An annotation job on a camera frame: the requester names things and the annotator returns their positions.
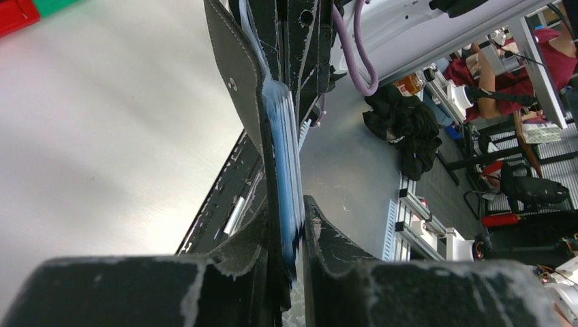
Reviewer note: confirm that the red fire extinguisher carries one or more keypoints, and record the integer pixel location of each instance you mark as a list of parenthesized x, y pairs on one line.
[(500, 220)]

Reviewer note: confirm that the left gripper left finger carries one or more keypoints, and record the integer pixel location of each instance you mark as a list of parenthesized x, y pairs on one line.
[(225, 287)]

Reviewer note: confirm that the black cloth pile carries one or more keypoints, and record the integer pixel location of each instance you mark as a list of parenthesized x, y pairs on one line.
[(407, 124)]

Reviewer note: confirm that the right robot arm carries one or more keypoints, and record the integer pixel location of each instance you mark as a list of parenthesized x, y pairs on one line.
[(379, 41)]

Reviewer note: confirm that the orange drink bottle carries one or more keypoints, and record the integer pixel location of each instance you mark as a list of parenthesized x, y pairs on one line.
[(411, 84)]

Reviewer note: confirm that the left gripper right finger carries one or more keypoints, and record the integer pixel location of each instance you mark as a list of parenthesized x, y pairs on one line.
[(347, 286)]

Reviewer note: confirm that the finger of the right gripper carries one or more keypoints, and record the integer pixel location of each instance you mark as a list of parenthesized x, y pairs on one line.
[(258, 20), (306, 31)]

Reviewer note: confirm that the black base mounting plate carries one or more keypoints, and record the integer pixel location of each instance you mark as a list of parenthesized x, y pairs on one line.
[(228, 193)]

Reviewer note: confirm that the black leather card holder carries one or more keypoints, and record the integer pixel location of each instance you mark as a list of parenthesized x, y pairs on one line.
[(266, 110)]

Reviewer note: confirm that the white cable tray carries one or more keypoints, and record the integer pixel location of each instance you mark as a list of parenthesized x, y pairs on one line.
[(304, 129)]

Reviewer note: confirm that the person in red shirt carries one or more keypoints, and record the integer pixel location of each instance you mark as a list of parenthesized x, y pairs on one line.
[(559, 51)]

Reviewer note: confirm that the green plastic bin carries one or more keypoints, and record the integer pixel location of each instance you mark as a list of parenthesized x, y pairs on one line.
[(47, 8)]

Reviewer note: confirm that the red plastic bin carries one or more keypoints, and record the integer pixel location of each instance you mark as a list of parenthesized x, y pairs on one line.
[(16, 15)]

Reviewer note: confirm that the black office chair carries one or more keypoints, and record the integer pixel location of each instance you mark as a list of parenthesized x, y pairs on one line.
[(526, 193)]

